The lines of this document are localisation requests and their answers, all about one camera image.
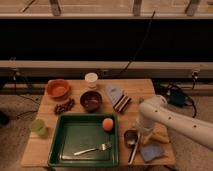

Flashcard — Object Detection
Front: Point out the black hanging cable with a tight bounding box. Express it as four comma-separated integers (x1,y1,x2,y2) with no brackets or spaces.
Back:
118,10,157,76

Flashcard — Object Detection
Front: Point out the green plastic cup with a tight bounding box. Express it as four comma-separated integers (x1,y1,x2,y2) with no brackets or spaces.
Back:
30,119,47,136

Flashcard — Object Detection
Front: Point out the striped folded cloth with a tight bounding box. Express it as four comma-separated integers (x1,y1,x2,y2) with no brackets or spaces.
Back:
105,85,131,113

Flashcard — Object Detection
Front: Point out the dark brown bowl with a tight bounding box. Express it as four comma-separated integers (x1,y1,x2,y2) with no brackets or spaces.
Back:
80,91,102,113

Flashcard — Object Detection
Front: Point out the silver fork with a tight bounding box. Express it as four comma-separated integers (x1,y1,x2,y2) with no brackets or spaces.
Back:
74,143,112,156

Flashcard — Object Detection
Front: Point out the blue sponge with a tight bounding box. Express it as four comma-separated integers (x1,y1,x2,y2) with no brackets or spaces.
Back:
140,143,164,162

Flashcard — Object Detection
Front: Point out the white plastic cup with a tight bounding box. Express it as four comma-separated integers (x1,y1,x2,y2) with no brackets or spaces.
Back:
85,73,98,89

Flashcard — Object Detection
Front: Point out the green plastic tray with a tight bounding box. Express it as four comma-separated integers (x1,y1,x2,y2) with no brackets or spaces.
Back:
48,114,119,167

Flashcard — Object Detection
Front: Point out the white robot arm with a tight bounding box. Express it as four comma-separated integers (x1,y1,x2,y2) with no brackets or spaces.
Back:
136,95,213,150

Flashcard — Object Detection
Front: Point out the black floor cable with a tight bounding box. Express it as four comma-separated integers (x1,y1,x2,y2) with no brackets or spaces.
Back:
154,71,199,126
11,69,43,121

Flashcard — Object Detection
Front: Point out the green pepper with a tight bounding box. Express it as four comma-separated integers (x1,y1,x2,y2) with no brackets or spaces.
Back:
139,97,145,104

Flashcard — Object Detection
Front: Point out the wooden table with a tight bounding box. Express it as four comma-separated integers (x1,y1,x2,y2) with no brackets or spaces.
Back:
20,78,177,168

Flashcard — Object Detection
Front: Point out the black floor cable left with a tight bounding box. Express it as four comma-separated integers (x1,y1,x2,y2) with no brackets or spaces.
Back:
11,69,43,121

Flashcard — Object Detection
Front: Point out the orange red bowl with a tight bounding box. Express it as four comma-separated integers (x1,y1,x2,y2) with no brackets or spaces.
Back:
46,79,70,98

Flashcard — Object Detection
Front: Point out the black floor cable right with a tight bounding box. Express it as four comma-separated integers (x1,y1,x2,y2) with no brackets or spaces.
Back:
154,71,199,126

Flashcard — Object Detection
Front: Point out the orange ball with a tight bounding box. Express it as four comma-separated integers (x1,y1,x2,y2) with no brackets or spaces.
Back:
102,118,114,131

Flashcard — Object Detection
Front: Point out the bunch of dark grapes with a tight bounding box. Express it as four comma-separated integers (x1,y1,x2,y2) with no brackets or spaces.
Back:
54,98,75,115

